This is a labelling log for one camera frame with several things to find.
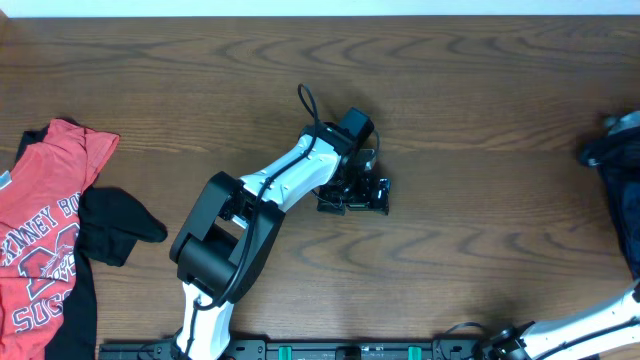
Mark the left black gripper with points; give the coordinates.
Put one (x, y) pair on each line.
(365, 201)

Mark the black orange-patterned jersey shirt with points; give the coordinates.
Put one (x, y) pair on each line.
(619, 147)

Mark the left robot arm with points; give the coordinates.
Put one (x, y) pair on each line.
(224, 243)

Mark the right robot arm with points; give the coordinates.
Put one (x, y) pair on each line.
(609, 325)

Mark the plain black garment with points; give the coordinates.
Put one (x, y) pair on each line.
(111, 223)

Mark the dark navy blue garment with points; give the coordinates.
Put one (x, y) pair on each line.
(622, 188)

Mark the red printed t-shirt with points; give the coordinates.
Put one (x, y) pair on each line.
(39, 228)

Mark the black mounting rail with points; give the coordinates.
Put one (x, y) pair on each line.
(265, 350)

